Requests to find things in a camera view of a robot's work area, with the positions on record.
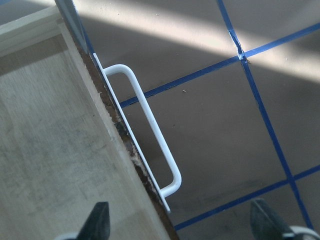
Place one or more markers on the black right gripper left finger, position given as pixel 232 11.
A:
pixel 97 225

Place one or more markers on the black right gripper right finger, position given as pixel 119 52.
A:
pixel 266 224

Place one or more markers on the wooden drawer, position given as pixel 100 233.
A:
pixel 64 146

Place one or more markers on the white drawer handle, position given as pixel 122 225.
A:
pixel 174 186

